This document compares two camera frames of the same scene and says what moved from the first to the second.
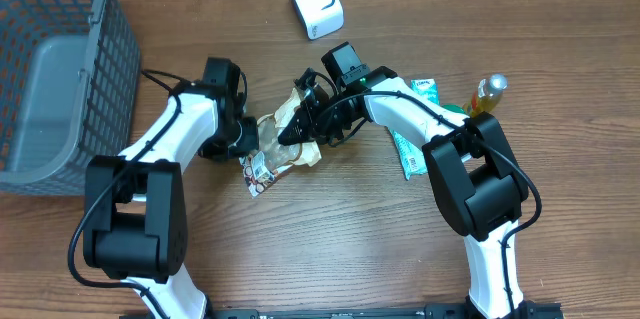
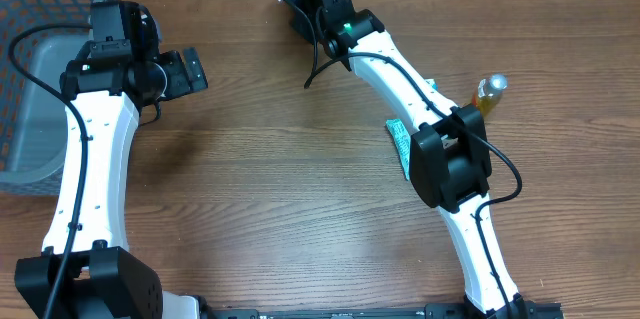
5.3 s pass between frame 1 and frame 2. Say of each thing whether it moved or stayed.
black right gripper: moved
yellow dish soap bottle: stayed
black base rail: stayed
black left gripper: moved
